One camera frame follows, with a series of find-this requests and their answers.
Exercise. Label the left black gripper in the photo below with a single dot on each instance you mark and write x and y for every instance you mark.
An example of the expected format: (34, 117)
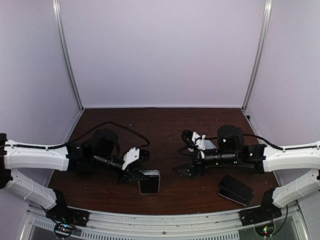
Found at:
(130, 171)

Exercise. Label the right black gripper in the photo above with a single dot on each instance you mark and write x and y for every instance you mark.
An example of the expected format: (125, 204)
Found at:
(191, 166)

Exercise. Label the clear magsafe phone case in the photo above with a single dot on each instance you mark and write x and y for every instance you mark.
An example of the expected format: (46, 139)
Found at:
(149, 172)

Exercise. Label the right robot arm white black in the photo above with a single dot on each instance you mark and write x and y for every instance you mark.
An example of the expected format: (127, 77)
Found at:
(268, 157)

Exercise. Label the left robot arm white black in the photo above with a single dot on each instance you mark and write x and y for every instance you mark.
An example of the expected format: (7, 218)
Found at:
(101, 151)

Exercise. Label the light blue phone case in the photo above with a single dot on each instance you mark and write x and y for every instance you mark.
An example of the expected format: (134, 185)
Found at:
(209, 144)

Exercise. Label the dark smartphone lower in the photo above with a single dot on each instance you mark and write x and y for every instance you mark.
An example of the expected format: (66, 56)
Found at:
(236, 191)

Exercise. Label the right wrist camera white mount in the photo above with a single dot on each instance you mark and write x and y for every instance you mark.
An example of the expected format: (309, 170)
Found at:
(194, 141)

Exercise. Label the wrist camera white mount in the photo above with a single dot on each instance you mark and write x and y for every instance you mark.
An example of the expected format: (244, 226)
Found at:
(194, 141)
(130, 157)

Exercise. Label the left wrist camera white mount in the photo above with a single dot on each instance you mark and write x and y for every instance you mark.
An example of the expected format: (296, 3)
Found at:
(130, 157)

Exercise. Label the front aluminium rail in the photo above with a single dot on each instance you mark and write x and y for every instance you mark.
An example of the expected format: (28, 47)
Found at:
(225, 225)

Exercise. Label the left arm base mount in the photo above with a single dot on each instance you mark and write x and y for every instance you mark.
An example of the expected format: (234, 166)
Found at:
(66, 219)

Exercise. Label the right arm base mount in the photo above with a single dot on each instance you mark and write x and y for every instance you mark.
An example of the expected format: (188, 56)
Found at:
(262, 216)

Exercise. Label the right aluminium frame post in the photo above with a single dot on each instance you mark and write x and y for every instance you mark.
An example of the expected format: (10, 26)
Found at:
(263, 35)

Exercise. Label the aluminium frame post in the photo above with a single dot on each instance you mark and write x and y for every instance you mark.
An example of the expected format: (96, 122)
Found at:
(65, 53)
(263, 35)

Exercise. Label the left aluminium frame post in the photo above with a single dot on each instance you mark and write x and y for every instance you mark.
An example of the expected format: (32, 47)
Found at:
(65, 53)

